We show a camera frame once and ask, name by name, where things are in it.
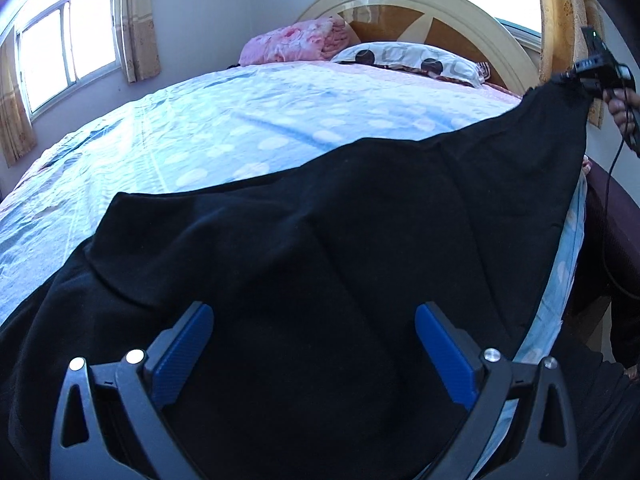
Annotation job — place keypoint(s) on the beige patterned curtain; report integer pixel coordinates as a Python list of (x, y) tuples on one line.
[(15, 120), (565, 15), (140, 30)]

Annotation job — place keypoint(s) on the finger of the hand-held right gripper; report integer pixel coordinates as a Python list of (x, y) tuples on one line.
[(566, 78)]

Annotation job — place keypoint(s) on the person's right hand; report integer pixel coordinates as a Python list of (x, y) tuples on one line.
[(620, 107)]

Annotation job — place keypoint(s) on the patterned white pillow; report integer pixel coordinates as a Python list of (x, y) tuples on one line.
[(400, 55)]

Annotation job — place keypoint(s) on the blue polka dot bed sheet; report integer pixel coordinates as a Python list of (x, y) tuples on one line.
[(225, 120)]

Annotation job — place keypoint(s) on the black pants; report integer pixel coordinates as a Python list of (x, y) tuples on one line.
[(325, 240)]

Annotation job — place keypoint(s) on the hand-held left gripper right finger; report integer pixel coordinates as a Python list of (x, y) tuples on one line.
[(445, 355)]

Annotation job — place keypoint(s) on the pink floral blanket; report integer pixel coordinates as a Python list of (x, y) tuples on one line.
[(295, 40)]

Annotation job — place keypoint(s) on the person's dark clothing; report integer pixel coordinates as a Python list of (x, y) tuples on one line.
[(617, 240)]

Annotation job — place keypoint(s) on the wooden bed headboard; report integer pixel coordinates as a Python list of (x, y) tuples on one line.
[(450, 15)]

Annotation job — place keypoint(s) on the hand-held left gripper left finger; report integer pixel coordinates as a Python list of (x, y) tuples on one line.
[(180, 355)]

